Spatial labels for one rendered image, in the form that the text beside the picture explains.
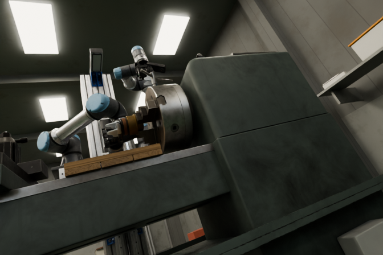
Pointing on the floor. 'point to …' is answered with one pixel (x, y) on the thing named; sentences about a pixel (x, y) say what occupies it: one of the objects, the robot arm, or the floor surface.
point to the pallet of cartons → (196, 234)
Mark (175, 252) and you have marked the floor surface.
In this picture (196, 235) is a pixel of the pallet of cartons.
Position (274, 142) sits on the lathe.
